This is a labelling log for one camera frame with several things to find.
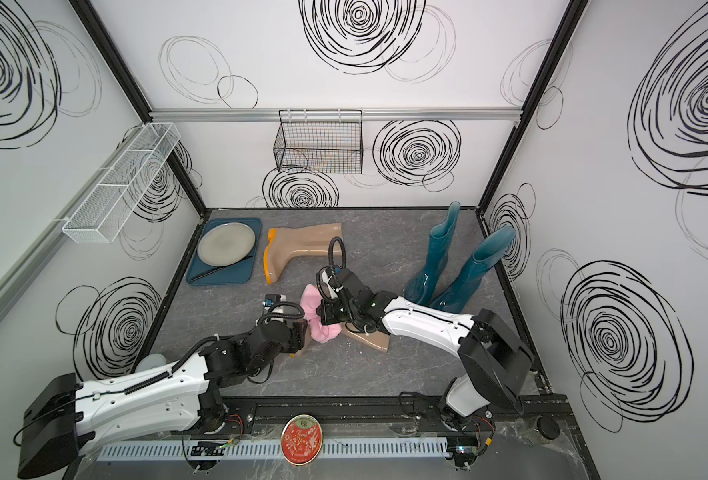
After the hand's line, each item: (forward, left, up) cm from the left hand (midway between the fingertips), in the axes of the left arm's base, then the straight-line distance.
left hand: (301, 326), depth 80 cm
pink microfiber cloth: (+6, -2, +3) cm, 8 cm away
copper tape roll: (-9, +39, -4) cm, 40 cm away
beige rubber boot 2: (+35, +2, -7) cm, 36 cm away
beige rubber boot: (-1, -21, -7) cm, 22 cm away
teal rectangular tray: (+22, +39, -10) cm, 46 cm away
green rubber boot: (+11, -45, -2) cm, 47 cm away
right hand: (+2, -4, +2) cm, 5 cm away
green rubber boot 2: (+16, -35, -4) cm, 38 cm away
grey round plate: (+35, +34, -9) cm, 50 cm away
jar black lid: (-22, -58, +2) cm, 62 cm away
